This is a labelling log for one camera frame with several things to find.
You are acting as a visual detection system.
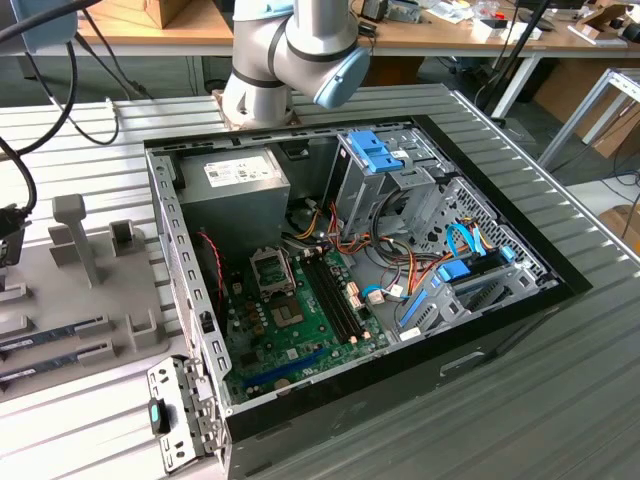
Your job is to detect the blue expansion slot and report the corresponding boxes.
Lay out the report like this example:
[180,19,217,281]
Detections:
[242,347,329,395]

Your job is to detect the open cardboard box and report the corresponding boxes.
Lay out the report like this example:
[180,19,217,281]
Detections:
[574,0,640,47]

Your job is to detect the metal drive cage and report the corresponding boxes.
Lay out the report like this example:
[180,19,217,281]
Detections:
[322,127,454,244]

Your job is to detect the blue plastic rail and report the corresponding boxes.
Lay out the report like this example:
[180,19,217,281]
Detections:
[396,288,431,332]

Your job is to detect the wooden desk white legs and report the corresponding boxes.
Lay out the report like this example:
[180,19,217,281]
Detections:
[359,0,640,120]

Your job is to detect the black metal PC case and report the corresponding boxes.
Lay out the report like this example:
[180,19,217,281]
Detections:
[143,113,594,480]

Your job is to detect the brown cardboard box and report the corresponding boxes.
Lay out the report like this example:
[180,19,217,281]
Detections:
[99,0,197,30]

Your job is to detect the yellow black wire bundle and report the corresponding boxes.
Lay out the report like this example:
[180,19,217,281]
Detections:
[292,204,325,242]

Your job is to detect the green motherboard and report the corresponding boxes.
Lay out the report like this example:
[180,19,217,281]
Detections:
[222,244,392,402]

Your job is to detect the black case fan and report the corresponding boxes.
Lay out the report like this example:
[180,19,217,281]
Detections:
[193,228,227,307]

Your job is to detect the grey plastic parts rack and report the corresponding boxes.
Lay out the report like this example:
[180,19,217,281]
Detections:
[0,193,175,402]

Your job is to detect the black blue latch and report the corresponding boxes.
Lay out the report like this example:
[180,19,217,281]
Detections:
[148,397,172,435]

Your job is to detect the aluminium profile frame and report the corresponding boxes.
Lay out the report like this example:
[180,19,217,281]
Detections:
[537,67,640,172]

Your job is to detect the grey power supply unit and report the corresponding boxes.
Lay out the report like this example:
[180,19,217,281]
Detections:
[172,147,292,261]

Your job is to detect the large flat cardboard box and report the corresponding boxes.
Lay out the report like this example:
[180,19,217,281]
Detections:
[532,59,640,161]

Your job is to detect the blue RAM stick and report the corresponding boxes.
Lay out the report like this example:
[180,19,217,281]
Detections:
[0,324,81,352]
[0,349,84,384]

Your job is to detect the black RAM slot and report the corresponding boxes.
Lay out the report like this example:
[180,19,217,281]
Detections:
[307,252,362,344]
[314,251,367,342]
[301,253,357,346]
[320,250,372,340]

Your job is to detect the metal disk bay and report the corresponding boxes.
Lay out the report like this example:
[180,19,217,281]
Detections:
[394,249,560,342]

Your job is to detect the blue flat data wire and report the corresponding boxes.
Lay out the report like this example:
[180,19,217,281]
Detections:
[443,222,485,261]

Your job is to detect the CPU socket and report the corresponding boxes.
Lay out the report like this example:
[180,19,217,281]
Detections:
[269,298,306,330]

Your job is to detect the metal socket cover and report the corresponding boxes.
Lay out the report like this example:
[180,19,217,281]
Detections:
[248,245,297,303]

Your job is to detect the red black fan wire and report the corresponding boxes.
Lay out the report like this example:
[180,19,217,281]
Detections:
[196,228,227,306]

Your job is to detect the black cable bundle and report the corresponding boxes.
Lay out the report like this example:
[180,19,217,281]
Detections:
[367,187,419,254]

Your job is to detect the blue disk carrier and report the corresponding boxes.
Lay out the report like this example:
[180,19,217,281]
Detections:
[346,129,410,175]

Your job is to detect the white connector blue wire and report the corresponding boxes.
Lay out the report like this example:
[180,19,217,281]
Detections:
[360,283,405,307]

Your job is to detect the orange wire bundle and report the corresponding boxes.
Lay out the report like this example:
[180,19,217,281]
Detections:
[327,199,444,300]

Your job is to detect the metal card retention bracket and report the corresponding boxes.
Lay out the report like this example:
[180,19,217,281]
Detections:
[145,353,227,474]

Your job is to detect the black lamp pole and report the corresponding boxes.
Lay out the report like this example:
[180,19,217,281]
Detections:
[472,0,557,121]

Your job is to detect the small cardboard box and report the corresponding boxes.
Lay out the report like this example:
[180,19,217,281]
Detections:
[597,203,640,251]

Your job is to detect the blue carrier handle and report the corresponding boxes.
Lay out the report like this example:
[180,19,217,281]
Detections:
[433,262,474,288]

